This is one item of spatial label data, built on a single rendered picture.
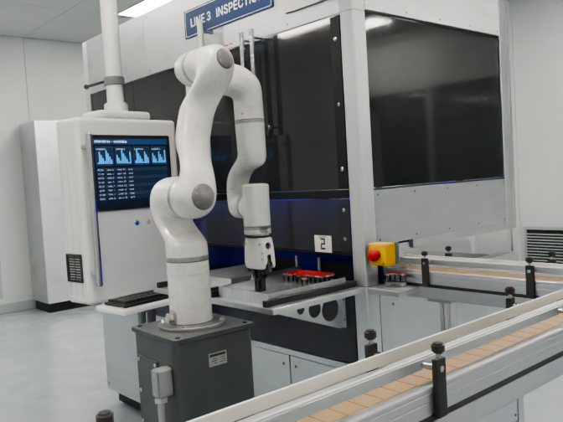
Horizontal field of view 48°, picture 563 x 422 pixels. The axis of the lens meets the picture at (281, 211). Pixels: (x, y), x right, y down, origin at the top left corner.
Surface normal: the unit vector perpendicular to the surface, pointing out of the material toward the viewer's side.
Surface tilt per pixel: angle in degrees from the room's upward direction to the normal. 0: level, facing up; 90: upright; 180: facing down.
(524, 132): 90
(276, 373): 90
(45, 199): 90
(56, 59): 90
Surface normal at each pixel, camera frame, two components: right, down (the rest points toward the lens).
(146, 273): 0.75, -0.01
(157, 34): -0.75, 0.08
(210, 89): 0.43, 0.59
